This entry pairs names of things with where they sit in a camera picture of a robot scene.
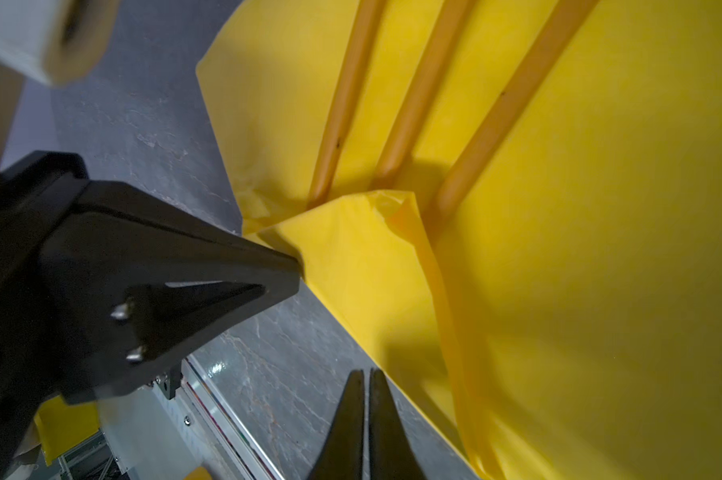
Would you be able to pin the yellow paper napkin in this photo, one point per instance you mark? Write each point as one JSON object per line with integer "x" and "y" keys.
{"x": 566, "y": 320}

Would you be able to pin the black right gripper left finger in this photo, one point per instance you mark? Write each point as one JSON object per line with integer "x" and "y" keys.
{"x": 341, "y": 456}

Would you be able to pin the yellow parts bin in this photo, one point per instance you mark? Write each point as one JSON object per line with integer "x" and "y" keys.
{"x": 61, "y": 427}

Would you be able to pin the orange plastic spoon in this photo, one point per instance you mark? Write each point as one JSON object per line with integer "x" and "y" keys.
{"x": 345, "y": 98}

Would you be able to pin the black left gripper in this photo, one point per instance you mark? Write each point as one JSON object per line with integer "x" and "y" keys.
{"x": 138, "y": 285}

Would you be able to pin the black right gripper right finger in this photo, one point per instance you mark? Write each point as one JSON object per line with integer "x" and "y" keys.
{"x": 390, "y": 453}

